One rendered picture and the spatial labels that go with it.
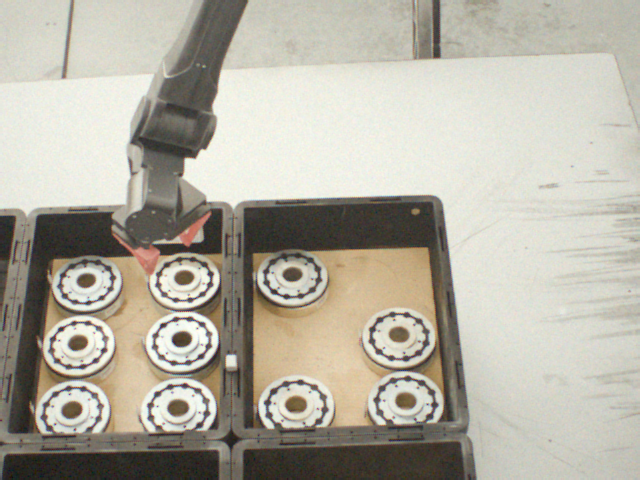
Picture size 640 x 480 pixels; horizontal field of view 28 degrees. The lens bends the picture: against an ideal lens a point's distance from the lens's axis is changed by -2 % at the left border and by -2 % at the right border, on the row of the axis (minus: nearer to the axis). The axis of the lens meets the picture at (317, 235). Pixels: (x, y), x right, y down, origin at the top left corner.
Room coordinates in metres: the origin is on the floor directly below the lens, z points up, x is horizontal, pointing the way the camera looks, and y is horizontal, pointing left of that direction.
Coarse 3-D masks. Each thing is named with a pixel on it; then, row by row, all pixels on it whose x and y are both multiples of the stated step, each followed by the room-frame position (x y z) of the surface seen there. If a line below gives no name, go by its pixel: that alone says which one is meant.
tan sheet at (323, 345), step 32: (256, 256) 1.22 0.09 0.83; (320, 256) 1.21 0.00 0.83; (352, 256) 1.21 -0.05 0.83; (384, 256) 1.21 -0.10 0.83; (416, 256) 1.21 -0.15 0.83; (352, 288) 1.15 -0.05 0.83; (384, 288) 1.15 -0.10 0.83; (416, 288) 1.15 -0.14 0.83; (256, 320) 1.10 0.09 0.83; (288, 320) 1.10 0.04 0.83; (320, 320) 1.10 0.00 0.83; (352, 320) 1.09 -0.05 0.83; (256, 352) 1.04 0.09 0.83; (288, 352) 1.04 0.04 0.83; (320, 352) 1.04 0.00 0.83; (352, 352) 1.04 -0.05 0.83; (256, 384) 0.99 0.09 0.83; (352, 384) 0.98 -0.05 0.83; (352, 416) 0.93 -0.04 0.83
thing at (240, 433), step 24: (240, 216) 1.21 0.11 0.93; (240, 240) 1.17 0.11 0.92; (240, 264) 1.12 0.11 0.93; (240, 288) 1.08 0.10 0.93; (240, 312) 1.04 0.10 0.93; (456, 312) 1.03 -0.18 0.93; (240, 336) 1.00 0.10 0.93; (456, 336) 0.99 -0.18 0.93; (240, 360) 0.96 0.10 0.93; (456, 360) 0.95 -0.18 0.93; (240, 384) 0.92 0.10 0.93; (456, 384) 0.91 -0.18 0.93; (240, 408) 0.88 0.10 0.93; (240, 432) 0.85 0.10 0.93; (264, 432) 0.85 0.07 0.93; (288, 432) 0.85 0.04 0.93; (312, 432) 0.85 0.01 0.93; (336, 432) 0.85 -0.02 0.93; (360, 432) 0.85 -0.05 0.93; (384, 432) 0.84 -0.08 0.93; (408, 432) 0.84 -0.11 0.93; (432, 432) 0.84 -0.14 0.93
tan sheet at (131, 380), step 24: (120, 264) 1.20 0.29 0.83; (216, 264) 1.20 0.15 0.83; (144, 288) 1.16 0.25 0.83; (48, 312) 1.12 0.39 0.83; (120, 312) 1.11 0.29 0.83; (144, 312) 1.11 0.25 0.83; (216, 312) 1.11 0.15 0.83; (120, 336) 1.07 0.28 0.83; (144, 336) 1.07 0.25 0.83; (120, 360) 1.03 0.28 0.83; (144, 360) 1.03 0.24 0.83; (48, 384) 0.99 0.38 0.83; (96, 384) 0.99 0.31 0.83; (120, 384) 0.99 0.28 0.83; (144, 384) 0.99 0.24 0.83; (216, 384) 0.99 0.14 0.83; (120, 408) 0.95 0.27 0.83
